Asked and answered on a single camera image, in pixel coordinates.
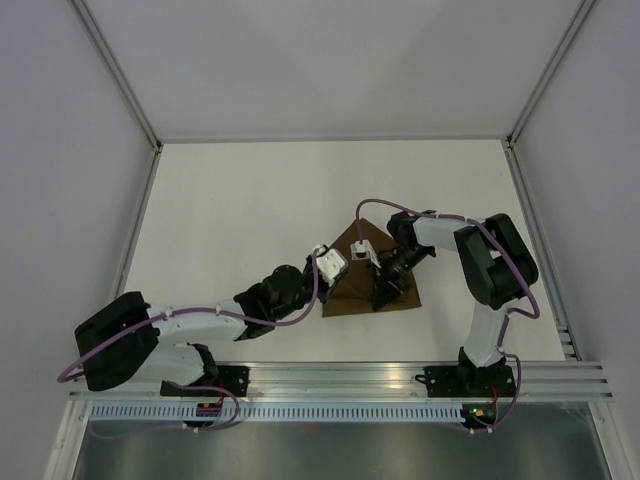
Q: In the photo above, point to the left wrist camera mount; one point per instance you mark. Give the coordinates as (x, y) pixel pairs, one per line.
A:
(330, 264)

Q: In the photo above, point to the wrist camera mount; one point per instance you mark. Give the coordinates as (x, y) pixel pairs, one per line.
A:
(363, 250)
(330, 264)

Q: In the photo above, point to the white slotted cable duct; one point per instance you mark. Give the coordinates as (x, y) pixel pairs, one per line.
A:
(280, 411)

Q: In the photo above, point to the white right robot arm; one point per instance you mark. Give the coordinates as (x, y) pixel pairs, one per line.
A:
(498, 270)

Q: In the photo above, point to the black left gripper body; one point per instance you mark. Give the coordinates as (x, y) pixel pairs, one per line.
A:
(325, 291)

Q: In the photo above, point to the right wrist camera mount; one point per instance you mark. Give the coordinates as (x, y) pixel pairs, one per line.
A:
(363, 250)

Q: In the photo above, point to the brown cloth napkin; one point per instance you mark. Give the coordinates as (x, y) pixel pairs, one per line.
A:
(353, 294)

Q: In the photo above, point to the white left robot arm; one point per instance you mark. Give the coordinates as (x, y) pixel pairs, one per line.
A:
(132, 339)

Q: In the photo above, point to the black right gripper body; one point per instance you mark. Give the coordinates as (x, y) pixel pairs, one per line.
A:
(391, 278)

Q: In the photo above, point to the aluminium frame rail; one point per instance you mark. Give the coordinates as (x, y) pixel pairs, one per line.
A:
(540, 381)

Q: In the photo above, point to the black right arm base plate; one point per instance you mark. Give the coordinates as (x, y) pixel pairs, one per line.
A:
(464, 381)

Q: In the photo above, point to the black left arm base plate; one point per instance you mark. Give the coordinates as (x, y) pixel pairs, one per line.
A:
(220, 381)

